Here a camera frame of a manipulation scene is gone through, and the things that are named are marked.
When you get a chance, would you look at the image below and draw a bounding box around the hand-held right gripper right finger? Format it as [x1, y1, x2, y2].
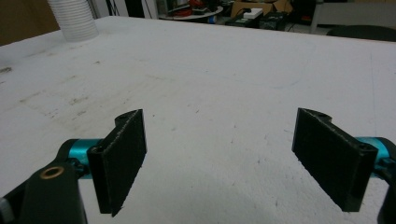
[291, 107, 390, 213]

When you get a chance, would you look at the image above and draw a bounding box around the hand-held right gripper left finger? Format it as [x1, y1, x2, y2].
[66, 108, 148, 217]

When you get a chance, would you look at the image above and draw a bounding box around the stack of white plastic cups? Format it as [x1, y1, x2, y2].
[46, 0, 100, 43]

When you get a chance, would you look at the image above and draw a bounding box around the white foam table mat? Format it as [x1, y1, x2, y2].
[0, 16, 396, 224]

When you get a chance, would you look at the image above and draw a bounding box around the black round stool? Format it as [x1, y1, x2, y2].
[326, 24, 396, 43]

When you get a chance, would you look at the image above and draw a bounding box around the grey metal table leg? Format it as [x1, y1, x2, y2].
[309, 2, 325, 35]

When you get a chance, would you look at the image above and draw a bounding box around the round white table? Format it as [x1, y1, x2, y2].
[158, 5, 224, 22]

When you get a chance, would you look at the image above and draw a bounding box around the small white box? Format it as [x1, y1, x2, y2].
[242, 7, 264, 21]

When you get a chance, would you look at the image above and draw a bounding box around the brown cardboard box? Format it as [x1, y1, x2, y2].
[231, 0, 293, 18]

